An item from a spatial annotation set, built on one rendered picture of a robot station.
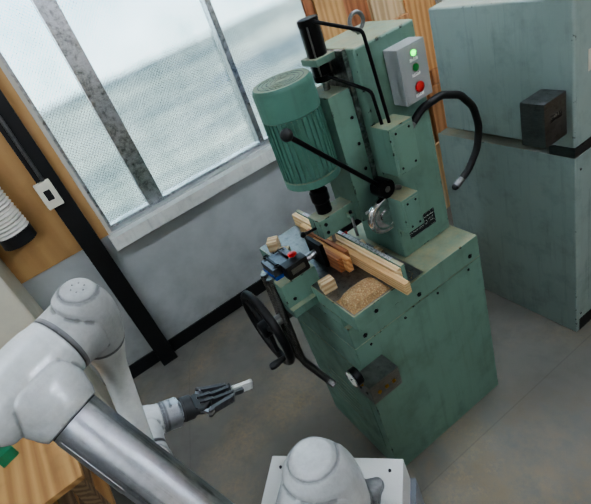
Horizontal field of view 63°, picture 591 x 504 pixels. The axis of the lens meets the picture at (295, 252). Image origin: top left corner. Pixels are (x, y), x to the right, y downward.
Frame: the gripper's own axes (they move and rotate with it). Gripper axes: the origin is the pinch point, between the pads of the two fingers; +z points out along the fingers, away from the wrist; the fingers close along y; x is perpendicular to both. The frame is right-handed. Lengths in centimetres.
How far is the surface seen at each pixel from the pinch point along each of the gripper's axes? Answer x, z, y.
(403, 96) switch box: -86, 51, -9
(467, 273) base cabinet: -25, 81, -15
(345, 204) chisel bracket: -52, 42, 4
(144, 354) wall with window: 69, -5, 137
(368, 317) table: -27.1, 31.8, -22.3
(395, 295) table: -31, 42, -22
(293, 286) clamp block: -30.3, 20.1, 0.7
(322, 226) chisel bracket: -47, 33, 3
